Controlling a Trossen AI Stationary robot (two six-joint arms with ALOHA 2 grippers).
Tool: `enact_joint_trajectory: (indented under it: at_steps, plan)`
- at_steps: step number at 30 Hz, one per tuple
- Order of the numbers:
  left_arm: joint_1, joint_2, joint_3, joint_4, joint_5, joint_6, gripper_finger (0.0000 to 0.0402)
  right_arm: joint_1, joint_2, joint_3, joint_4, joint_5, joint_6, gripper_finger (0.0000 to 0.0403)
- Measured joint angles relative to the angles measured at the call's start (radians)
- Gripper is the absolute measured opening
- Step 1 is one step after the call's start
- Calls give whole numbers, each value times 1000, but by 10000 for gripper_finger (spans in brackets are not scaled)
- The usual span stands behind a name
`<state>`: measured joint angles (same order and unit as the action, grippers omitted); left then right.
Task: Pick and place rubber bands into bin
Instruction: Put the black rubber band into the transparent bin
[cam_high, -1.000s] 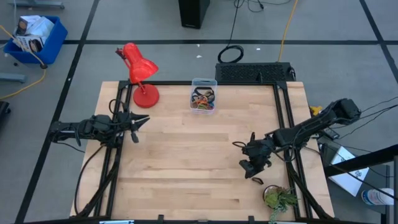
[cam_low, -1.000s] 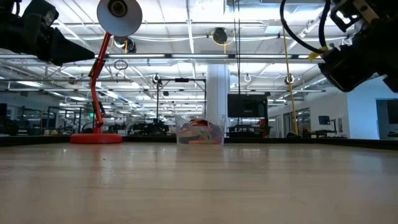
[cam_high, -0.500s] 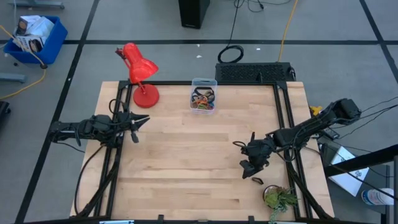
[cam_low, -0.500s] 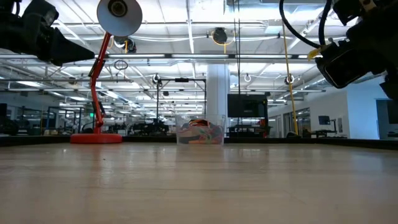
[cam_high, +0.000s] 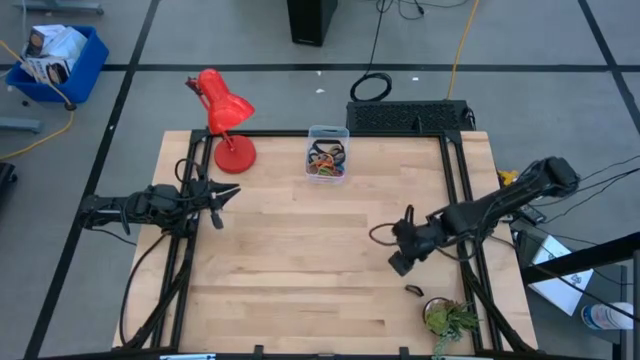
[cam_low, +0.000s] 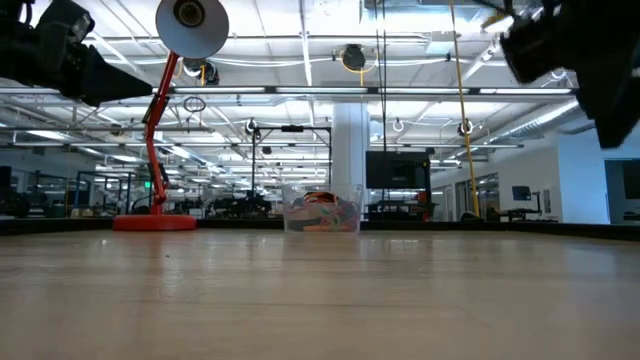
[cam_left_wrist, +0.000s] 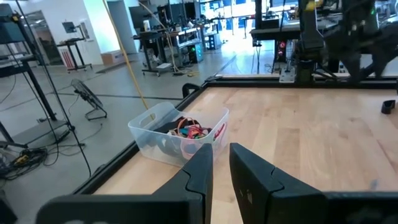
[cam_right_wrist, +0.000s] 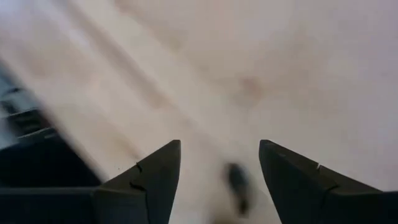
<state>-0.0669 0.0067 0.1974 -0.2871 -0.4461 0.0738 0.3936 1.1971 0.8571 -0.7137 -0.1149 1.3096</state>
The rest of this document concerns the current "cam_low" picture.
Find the black monitor on stand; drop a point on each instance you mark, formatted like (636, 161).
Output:
(397, 170)

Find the black camera rig frame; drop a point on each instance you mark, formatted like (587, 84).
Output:
(292, 128)

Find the white building column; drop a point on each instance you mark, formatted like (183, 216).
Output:
(350, 140)

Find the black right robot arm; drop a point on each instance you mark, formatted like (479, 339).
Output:
(620, 75)

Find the long ceiling light strip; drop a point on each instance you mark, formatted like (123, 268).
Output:
(225, 90)

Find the small desk monitor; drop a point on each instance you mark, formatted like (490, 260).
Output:
(521, 193)

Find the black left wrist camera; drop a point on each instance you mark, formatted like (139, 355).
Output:
(65, 25)

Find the clear plastic bin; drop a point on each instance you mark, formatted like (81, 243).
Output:
(350, 192)

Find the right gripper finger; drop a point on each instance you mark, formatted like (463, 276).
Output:
(532, 35)
(537, 62)

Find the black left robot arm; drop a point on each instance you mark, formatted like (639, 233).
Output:
(20, 55)

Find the thin olive rubber band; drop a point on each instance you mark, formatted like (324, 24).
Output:
(497, 21)

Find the black table frame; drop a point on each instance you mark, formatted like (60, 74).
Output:
(50, 225)

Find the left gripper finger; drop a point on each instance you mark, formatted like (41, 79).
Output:
(110, 94)
(115, 75)

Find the red desk lamp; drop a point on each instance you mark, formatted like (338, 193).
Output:
(155, 222)

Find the black background robot station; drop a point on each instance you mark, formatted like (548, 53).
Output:
(240, 206)

